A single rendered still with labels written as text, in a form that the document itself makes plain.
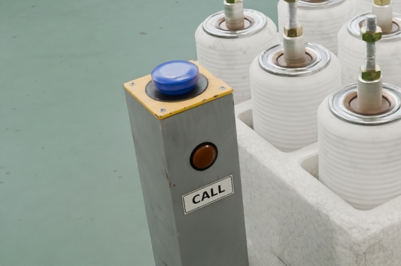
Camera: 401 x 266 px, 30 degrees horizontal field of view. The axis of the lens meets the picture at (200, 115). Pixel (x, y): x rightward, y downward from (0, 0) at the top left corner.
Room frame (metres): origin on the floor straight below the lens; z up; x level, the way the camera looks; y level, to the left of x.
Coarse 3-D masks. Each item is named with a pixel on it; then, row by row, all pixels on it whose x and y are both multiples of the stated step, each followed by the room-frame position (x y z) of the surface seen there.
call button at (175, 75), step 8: (160, 64) 0.56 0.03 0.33; (168, 64) 0.56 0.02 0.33; (176, 64) 0.56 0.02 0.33; (184, 64) 0.56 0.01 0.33; (192, 64) 0.56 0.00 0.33; (152, 72) 0.55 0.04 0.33; (160, 72) 0.55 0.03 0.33; (168, 72) 0.55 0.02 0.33; (176, 72) 0.55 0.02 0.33; (184, 72) 0.54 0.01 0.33; (192, 72) 0.54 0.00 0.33; (152, 80) 0.55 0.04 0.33; (160, 80) 0.54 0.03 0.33; (168, 80) 0.54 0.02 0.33; (176, 80) 0.53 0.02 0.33; (184, 80) 0.53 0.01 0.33; (192, 80) 0.54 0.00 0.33; (160, 88) 0.54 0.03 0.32; (168, 88) 0.53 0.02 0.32; (176, 88) 0.53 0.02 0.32; (184, 88) 0.53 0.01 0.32; (192, 88) 0.54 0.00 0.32
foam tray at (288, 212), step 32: (256, 160) 0.63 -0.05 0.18; (288, 160) 0.62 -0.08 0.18; (256, 192) 0.63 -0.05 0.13; (288, 192) 0.58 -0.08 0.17; (320, 192) 0.56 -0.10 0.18; (256, 224) 0.64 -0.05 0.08; (288, 224) 0.58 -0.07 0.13; (320, 224) 0.53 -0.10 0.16; (352, 224) 0.51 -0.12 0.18; (384, 224) 0.50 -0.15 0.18; (256, 256) 0.64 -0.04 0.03; (288, 256) 0.58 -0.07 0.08; (320, 256) 0.53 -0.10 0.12; (352, 256) 0.49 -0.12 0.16; (384, 256) 0.50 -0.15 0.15
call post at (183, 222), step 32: (128, 96) 0.56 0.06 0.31; (224, 96) 0.53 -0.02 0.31; (160, 128) 0.51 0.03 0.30; (192, 128) 0.52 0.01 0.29; (224, 128) 0.53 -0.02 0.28; (160, 160) 0.51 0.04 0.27; (192, 160) 0.51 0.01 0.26; (224, 160) 0.53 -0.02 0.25; (160, 192) 0.53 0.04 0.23; (192, 192) 0.51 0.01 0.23; (224, 192) 0.53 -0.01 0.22; (160, 224) 0.54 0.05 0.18; (192, 224) 0.51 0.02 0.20; (224, 224) 0.53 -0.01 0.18; (160, 256) 0.55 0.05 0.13; (192, 256) 0.51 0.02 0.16; (224, 256) 0.52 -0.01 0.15
